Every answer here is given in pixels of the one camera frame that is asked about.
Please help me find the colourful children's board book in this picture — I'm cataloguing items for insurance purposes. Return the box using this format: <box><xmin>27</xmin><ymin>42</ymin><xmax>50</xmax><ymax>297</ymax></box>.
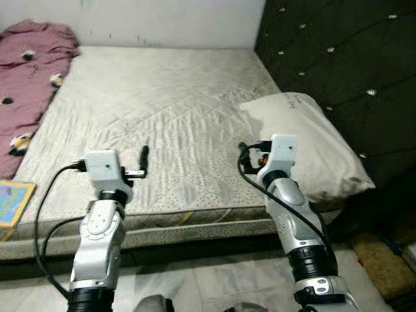
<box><xmin>0</xmin><ymin>181</ymin><xmax>37</xmax><ymax>229</ymax></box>

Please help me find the grey quilted mattress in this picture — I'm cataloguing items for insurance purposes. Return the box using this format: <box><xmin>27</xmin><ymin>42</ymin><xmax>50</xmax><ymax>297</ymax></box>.
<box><xmin>0</xmin><ymin>44</ymin><xmax>356</xmax><ymax>262</ymax></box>

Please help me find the white pillow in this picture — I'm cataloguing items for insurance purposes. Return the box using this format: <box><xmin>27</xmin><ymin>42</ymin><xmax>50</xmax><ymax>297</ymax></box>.
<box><xmin>237</xmin><ymin>92</ymin><xmax>377</xmax><ymax>203</ymax></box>

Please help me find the dark tufted headboard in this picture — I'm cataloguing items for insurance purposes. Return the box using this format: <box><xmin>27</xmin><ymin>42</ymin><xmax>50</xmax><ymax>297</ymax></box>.
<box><xmin>255</xmin><ymin>0</ymin><xmax>416</xmax><ymax>216</ymax></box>

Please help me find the grey robot left leg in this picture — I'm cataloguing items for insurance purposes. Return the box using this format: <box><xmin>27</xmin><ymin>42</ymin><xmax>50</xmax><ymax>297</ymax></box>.
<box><xmin>133</xmin><ymin>294</ymin><xmax>175</xmax><ymax>312</ymax></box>

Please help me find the grey robot leg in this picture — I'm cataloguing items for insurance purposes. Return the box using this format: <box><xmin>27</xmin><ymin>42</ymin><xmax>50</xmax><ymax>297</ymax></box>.
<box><xmin>133</xmin><ymin>294</ymin><xmax>175</xmax><ymax>312</ymax></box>
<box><xmin>229</xmin><ymin>301</ymin><xmax>261</xmax><ymax>312</ymax></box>

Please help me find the mauve cartoon print quilt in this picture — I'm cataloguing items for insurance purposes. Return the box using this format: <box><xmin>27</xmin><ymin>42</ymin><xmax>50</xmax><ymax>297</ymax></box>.
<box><xmin>0</xmin><ymin>19</ymin><xmax>81</xmax><ymax>180</ymax></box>

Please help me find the grey robot right leg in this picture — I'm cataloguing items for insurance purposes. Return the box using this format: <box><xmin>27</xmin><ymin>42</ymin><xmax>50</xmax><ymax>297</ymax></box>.
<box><xmin>229</xmin><ymin>301</ymin><xmax>261</xmax><ymax>312</ymax></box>

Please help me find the brown speckled floor mat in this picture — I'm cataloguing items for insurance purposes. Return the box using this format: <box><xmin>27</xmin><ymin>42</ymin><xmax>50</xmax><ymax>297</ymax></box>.
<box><xmin>351</xmin><ymin>232</ymin><xmax>416</xmax><ymax>301</ymax></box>

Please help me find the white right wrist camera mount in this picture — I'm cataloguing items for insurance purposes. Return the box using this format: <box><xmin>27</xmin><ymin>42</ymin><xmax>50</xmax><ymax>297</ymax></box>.
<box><xmin>260</xmin><ymin>135</ymin><xmax>302</xmax><ymax>180</ymax></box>

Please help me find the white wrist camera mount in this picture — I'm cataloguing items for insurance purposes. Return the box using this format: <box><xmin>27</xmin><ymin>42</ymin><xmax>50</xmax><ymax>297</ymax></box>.
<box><xmin>260</xmin><ymin>135</ymin><xmax>302</xmax><ymax>180</ymax></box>
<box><xmin>84</xmin><ymin>149</ymin><xmax>135</xmax><ymax>196</ymax></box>

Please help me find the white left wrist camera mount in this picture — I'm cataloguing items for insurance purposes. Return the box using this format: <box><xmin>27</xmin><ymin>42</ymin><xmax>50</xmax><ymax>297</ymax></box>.
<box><xmin>84</xmin><ymin>149</ymin><xmax>135</xmax><ymax>196</ymax></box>

